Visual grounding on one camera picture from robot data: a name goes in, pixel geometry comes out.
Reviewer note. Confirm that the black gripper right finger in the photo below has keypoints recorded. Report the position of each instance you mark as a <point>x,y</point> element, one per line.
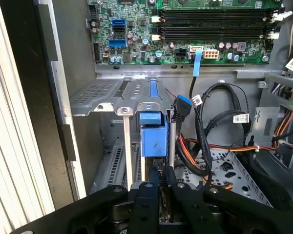
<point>234,214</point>

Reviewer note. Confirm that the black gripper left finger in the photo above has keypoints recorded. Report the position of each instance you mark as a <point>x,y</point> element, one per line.
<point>88,214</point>

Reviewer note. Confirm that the hard disk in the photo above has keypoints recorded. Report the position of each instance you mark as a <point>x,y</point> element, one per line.
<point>153,141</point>

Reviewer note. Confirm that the grey disk bay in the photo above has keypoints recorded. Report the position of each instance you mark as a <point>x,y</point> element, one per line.
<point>95,92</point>

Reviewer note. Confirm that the grey optical drive cage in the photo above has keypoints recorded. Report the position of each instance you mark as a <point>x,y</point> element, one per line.
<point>266,122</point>

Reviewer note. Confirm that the black PC case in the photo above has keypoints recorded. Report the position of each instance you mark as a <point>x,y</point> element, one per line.
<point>27,97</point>

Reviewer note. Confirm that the white power connector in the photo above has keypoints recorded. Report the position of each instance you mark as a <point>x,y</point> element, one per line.
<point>211,54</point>

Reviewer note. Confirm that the blue USB header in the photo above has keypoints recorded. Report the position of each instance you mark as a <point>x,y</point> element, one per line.
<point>117,43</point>

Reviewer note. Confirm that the black RAM slot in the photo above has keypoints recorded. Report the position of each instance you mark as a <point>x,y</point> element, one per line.
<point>217,19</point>
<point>217,30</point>
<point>217,12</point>
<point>217,37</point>

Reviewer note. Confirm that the green motherboard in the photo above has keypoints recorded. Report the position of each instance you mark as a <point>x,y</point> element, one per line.
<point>136,29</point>

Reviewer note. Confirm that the blue SATA port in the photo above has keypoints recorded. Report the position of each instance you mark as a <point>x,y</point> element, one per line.
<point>118,22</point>

